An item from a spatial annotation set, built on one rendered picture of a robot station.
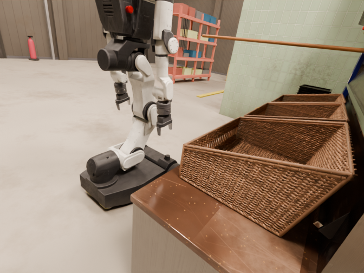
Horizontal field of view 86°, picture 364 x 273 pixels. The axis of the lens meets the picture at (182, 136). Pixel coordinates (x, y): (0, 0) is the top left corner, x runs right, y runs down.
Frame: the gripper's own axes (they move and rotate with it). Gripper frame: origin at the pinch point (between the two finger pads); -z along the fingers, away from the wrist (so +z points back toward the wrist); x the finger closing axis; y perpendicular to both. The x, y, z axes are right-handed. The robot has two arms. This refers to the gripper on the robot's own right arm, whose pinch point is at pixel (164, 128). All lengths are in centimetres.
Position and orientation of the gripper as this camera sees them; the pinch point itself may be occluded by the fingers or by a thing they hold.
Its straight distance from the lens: 126.5
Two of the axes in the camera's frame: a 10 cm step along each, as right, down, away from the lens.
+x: 6.1, -3.9, 6.9
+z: 0.0, -8.7, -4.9
